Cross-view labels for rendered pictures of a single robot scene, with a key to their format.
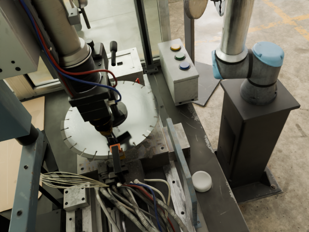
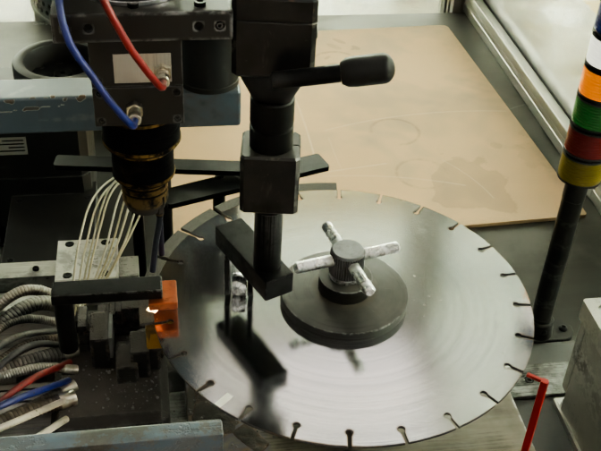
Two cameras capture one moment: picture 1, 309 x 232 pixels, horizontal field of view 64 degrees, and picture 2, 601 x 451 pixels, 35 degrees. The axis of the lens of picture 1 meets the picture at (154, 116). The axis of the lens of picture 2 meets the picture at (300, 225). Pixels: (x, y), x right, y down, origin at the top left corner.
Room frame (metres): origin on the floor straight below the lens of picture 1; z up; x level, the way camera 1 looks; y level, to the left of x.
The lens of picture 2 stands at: (0.47, -0.47, 1.49)
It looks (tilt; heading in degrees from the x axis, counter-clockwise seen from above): 37 degrees down; 83
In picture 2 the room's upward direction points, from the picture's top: 3 degrees clockwise
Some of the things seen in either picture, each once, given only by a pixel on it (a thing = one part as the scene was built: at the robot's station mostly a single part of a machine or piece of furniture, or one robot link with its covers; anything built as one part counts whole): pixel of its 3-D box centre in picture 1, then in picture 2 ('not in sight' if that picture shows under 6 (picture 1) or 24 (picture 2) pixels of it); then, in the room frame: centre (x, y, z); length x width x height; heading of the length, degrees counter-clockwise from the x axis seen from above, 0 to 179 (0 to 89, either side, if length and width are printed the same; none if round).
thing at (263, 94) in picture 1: (260, 84); not in sight; (0.72, -0.47, 0.80); 0.15 x 0.15 x 0.10
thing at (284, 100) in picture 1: (245, 140); not in sight; (0.72, -0.47, 0.37); 0.40 x 0.40 x 0.75; 4
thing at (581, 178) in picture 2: not in sight; (582, 164); (0.84, 0.30, 0.98); 0.05 x 0.04 x 0.03; 94
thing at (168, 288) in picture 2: (118, 162); (117, 315); (0.39, 0.13, 0.95); 0.10 x 0.03 x 0.07; 4
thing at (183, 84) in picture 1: (177, 71); not in sight; (0.88, -0.15, 0.82); 0.28 x 0.11 x 0.15; 4
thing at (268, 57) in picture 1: (263, 62); not in sight; (0.72, -0.46, 0.91); 0.13 x 0.12 x 0.14; 76
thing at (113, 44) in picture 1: (107, 54); (328, 60); (0.55, 0.09, 1.21); 0.08 x 0.06 x 0.03; 4
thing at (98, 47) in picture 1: (101, 75); (272, 88); (0.51, 0.11, 1.17); 0.06 x 0.05 x 0.20; 175
